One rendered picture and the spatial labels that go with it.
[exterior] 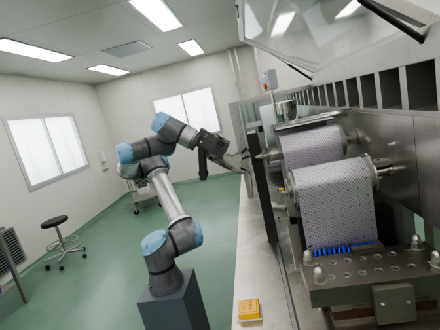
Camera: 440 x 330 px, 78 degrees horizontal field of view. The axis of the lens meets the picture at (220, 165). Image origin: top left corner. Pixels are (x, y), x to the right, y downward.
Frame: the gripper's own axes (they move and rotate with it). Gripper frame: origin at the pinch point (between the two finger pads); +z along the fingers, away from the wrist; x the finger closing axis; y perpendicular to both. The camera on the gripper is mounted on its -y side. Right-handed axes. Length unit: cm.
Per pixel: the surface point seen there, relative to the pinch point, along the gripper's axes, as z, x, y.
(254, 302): 23.8, -13.0, -35.3
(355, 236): 44.0, -4.2, -0.4
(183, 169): -72, 552, -194
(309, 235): 30.6, -4.2, -7.9
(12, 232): -210, 217, -273
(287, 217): 23.4, 3.2, -7.9
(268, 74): -7, 53, 39
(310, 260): 31.8, -12.4, -12.6
